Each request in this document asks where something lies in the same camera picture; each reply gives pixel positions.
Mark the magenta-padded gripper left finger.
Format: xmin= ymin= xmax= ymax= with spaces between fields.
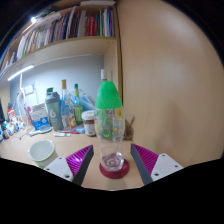
xmin=43 ymin=144 xmax=95 ymax=187

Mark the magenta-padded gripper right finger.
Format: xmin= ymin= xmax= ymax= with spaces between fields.
xmin=130 ymin=143 xmax=184 ymax=186

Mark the clear bottle with green cap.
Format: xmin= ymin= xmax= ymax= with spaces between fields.
xmin=94 ymin=80 xmax=126 ymax=173

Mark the flat round red coaster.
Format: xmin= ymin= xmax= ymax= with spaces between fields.
xmin=98 ymin=158 xmax=131 ymax=180

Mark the pink pen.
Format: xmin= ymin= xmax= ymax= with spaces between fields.
xmin=61 ymin=129 xmax=80 ymax=135

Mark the white marker pen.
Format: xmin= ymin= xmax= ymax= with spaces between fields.
xmin=53 ymin=132 xmax=72 ymax=138

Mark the brown jar with white lid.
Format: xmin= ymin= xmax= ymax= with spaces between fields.
xmin=81 ymin=109 xmax=97 ymax=137

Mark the light blue hairbrush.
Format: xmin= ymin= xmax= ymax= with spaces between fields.
xmin=28 ymin=124 xmax=53 ymax=138

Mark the clear bottle with yellow cap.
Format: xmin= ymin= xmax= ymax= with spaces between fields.
xmin=59 ymin=79 xmax=78 ymax=131

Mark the grey shaker bottle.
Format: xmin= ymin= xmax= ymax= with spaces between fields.
xmin=44 ymin=91 xmax=64 ymax=132

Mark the blue and white carton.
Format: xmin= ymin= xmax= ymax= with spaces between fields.
xmin=29 ymin=103 xmax=51 ymax=131

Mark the clear blue plastic bag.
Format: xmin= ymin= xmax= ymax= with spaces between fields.
xmin=79 ymin=93 xmax=96 ymax=112

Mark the magenta pouch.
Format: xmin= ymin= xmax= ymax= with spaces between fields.
xmin=25 ymin=105 xmax=33 ymax=125

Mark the red and white jar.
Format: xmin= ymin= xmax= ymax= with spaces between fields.
xmin=7 ymin=107 xmax=17 ymax=123

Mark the clear bottle with white cap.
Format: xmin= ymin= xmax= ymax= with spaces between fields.
xmin=100 ymin=68 xmax=108 ymax=83

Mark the white light bar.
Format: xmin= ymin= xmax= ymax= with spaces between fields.
xmin=7 ymin=64 xmax=35 ymax=82

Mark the white mug with green handle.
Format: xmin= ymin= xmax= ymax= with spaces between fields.
xmin=27 ymin=138 xmax=56 ymax=169

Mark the white wall socket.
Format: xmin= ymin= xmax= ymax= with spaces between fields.
xmin=23 ymin=84 xmax=35 ymax=96

